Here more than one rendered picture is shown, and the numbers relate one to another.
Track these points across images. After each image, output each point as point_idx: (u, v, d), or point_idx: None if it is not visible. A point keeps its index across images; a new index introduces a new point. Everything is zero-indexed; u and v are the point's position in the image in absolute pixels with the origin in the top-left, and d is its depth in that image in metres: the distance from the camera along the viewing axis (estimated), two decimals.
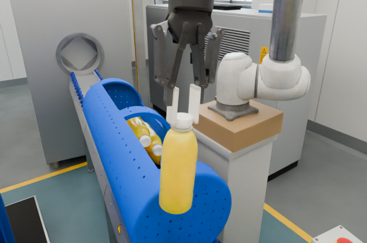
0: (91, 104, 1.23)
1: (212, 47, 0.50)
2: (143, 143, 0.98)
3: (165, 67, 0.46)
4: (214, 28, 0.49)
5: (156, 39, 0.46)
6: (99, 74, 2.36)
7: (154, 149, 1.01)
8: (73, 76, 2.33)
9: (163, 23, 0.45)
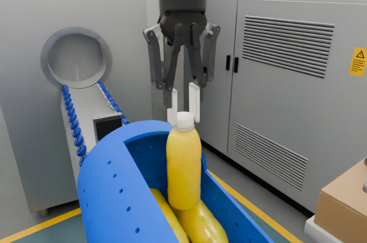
0: (100, 209, 0.45)
1: (208, 45, 0.49)
2: None
3: (161, 71, 0.46)
4: (209, 25, 0.48)
5: (149, 43, 0.45)
6: (105, 88, 1.58)
7: None
8: (66, 93, 1.55)
9: (155, 27, 0.44)
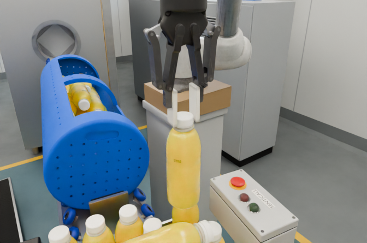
0: (44, 76, 1.28)
1: (209, 46, 0.49)
2: (81, 106, 1.03)
3: (161, 71, 0.46)
4: (209, 25, 0.48)
5: (150, 43, 0.45)
6: None
7: None
8: (48, 62, 2.39)
9: (155, 27, 0.44)
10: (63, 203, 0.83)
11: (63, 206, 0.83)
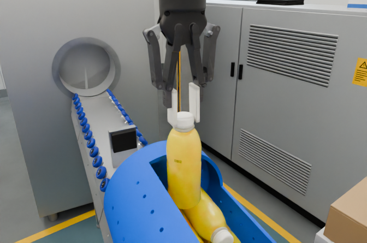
0: (132, 227, 0.49)
1: (208, 45, 0.49)
2: None
3: (161, 71, 0.46)
4: (209, 25, 0.48)
5: (149, 43, 0.45)
6: (114, 97, 1.62)
7: None
8: (77, 101, 1.59)
9: (154, 27, 0.44)
10: None
11: None
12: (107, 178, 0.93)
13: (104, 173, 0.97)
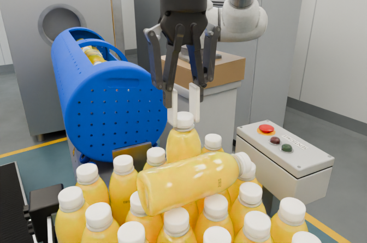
0: (55, 46, 1.27)
1: (209, 46, 0.49)
2: None
3: (161, 71, 0.46)
4: (209, 25, 0.48)
5: (150, 43, 0.45)
6: None
7: None
8: None
9: (155, 27, 0.44)
10: (84, 156, 0.80)
11: (84, 159, 0.80)
12: None
13: None
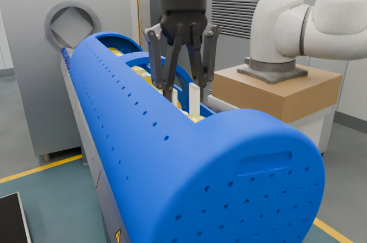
0: (79, 59, 0.88)
1: (209, 46, 0.49)
2: None
3: (161, 71, 0.46)
4: (209, 25, 0.48)
5: (150, 43, 0.45)
6: None
7: None
8: (64, 52, 1.98)
9: (155, 27, 0.44)
10: None
11: None
12: None
13: None
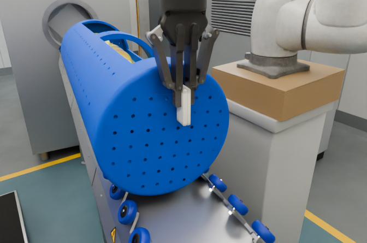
0: (67, 41, 1.06)
1: None
2: None
3: (196, 64, 0.51)
4: (155, 30, 0.45)
5: (210, 42, 0.49)
6: None
7: None
8: None
9: (207, 25, 0.49)
10: None
11: None
12: None
13: None
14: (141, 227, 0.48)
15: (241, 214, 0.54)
